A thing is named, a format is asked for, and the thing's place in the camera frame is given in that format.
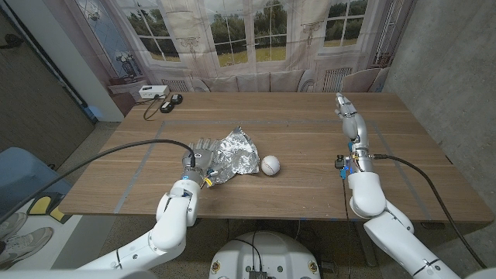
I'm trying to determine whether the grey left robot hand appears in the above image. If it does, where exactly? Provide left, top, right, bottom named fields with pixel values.
left=181, top=137, right=224, bottom=187

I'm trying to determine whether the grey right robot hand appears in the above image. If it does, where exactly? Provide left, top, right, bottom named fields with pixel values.
left=334, top=91, right=375, bottom=176

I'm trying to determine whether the crinkled aluminum foil sheet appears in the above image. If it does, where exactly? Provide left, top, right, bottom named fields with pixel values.
left=208, top=126, right=261, bottom=185

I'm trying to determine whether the white ball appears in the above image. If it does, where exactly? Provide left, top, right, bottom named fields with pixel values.
left=260, top=155, right=281, bottom=177

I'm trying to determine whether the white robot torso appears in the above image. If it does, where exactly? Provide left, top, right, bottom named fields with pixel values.
left=208, top=231, right=322, bottom=279

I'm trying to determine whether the printed window backdrop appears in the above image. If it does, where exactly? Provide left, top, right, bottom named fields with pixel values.
left=42, top=0, right=418, bottom=94

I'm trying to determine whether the white floor platform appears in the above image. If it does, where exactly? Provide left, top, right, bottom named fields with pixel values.
left=0, top=198, right=84, bottom=272

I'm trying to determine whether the yellow and black pedal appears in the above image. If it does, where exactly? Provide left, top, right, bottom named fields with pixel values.
left=26, top=191, right=73, bottom=225

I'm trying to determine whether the blue chair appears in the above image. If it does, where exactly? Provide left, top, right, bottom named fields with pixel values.
left=0, top=146, right=73, bottom=220

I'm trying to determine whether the grey sneaker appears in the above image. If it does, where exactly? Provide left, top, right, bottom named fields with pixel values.
left=0, top=212, right=28, bottom=241
left=0, top=226, right=55, bottom=267

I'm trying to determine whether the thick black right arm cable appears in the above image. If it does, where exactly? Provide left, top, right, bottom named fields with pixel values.
left=374, top=153, right=487, bottom=269

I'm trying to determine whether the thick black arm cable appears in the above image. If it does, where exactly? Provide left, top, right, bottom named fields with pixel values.
left=0, top=138, right=197, bottom=226
left=374, top=153, right=487, bottom=269

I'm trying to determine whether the black power strip cable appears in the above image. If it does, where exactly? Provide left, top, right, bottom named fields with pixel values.
left=134, top=94, right=167, bottom=121

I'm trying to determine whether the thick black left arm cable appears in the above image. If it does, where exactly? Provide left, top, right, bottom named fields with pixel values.
left=0, top=138, right=197, bottom=226

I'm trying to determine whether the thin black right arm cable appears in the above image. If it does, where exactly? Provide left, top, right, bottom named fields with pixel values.
left=340, top=176, right=352, bottom=279

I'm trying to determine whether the black door handle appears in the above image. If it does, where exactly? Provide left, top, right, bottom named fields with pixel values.
left=0, top=33, right=24, bottom=50

